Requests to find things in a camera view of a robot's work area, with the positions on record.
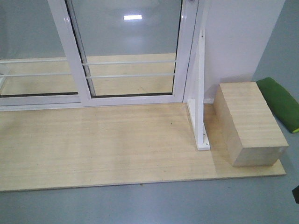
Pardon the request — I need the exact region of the black robot part at edge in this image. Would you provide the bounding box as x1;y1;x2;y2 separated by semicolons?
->
292;186;299;204

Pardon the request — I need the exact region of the green cushion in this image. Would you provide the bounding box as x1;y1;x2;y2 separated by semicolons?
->
256;77;299;133

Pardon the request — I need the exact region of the white front support bracket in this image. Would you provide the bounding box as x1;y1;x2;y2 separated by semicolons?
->
187;30;210;151

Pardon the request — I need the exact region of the plywood base board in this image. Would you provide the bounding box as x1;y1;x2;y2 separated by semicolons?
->
0;103;285;192

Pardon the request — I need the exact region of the light wooden box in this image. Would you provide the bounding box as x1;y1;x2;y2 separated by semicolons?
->
213;82;288;167

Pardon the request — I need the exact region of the fixed white glass panel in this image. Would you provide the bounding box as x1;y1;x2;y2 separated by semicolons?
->
0;0;80;106

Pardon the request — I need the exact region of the white sliding glass door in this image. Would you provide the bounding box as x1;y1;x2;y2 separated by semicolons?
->
48;0;198;107

